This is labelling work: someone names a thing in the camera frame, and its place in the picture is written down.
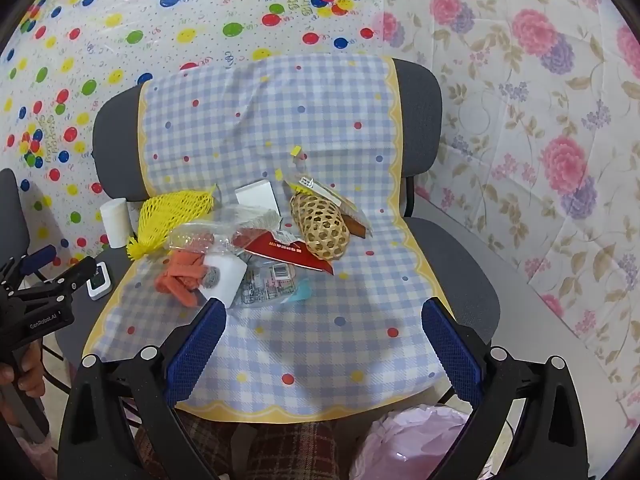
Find clear wrapper with white label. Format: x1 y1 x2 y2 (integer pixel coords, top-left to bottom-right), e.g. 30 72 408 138
285 172 361 211

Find white controller device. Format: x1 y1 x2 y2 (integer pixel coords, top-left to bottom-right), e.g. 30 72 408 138
86 261 115 302

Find person's left hand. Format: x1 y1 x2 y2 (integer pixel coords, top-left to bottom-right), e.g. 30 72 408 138
0 342 48 401

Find black chair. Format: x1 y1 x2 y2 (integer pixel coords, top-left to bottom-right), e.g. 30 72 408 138
0 167 31 281

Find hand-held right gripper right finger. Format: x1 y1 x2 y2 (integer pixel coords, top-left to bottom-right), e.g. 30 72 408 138
421 297 591 480

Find red paper packet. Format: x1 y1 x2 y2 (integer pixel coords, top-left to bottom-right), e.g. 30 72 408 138
245 232 335 276

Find clear barcode plastic package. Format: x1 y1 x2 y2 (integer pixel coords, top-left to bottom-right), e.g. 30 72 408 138
235 260 296 306

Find blue checkered dotted cloth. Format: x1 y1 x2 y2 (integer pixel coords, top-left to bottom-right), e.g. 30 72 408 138
82 52 458 423

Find balloon print plastic sheet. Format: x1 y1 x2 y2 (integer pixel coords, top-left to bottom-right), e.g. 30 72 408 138
0 0 396 271

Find grey office chair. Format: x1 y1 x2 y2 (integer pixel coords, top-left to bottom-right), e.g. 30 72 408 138
54 57 501 441

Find woven bamboo basket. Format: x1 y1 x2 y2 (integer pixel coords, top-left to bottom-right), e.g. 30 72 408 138
290 192 351 262

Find white tissue pack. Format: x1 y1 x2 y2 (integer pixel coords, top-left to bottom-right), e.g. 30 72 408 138
202 254 247 309

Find teal plastic scrap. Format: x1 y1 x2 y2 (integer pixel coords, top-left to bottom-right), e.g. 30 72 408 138
285 280 313 306

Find pink plastic bag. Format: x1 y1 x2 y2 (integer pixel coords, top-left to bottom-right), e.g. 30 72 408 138
350 405 481 480

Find clear plastic bag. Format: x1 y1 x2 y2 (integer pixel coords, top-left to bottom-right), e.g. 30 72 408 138
170 220 241 253

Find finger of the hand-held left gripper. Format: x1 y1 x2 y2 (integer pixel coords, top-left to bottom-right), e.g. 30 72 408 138
20 256 97 307
0 245 57 283

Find plaid trousers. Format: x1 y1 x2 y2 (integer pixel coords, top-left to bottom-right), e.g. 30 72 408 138
135 410 361 480

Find orange knitted cloth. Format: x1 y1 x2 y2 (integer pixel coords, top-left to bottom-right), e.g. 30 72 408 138
156 250 211 308

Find white cardboard box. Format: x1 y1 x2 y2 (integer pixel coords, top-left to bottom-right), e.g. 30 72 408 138
235 180 280 218

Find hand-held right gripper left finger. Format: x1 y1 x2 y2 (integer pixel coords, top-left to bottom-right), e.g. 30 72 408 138
57 297 228 480

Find white toilet paper roll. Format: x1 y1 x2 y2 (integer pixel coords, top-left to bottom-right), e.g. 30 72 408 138
100 198 132 249

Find yellow mesh net bag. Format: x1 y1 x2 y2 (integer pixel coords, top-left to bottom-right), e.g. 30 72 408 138
126 185 221 261

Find brown wooden spatula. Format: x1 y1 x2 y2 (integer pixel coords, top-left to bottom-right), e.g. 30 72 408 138
345 210 368 238

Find floral print sheet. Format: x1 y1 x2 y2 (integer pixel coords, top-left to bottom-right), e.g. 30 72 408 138
370 0 640 411

